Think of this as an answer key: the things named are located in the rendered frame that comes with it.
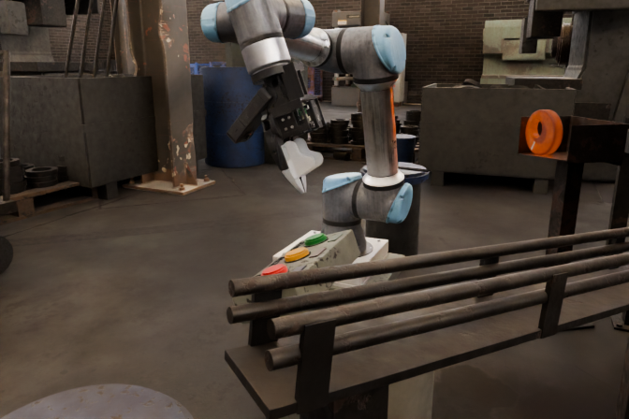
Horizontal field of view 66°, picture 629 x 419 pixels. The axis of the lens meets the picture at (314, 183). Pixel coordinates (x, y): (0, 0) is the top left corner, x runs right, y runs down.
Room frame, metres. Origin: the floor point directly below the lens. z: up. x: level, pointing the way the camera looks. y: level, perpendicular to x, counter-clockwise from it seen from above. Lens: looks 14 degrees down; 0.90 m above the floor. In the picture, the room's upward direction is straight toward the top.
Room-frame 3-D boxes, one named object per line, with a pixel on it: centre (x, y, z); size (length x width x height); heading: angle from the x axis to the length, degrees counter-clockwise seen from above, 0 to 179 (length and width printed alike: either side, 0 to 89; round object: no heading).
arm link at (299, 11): (0.94, 0.07, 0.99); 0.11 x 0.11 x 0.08; 60
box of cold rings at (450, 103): (3.84, -1.41, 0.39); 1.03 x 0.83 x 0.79; 70
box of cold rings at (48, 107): (3.82, 1.61, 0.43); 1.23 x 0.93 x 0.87; 154
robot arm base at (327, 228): (1.40, -0.08, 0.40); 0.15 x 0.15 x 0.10
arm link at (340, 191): (1.40, -0.09, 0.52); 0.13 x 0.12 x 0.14; 60
